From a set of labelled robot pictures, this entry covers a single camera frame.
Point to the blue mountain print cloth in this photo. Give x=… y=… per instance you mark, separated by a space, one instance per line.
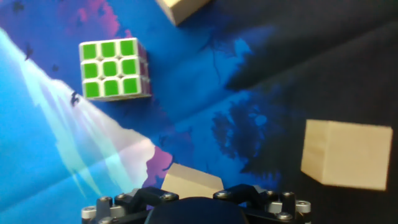
x=46 y=140

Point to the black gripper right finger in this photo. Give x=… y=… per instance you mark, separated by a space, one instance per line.
x=248 y=194

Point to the Rubik's cube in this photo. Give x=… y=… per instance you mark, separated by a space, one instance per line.
x=110 y=68

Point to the light wooden cube block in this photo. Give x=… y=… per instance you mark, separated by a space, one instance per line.
x=345 y=155
x=189 y=183
x=180 y=11

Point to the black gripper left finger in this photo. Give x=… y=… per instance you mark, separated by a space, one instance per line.
x=149 y=196

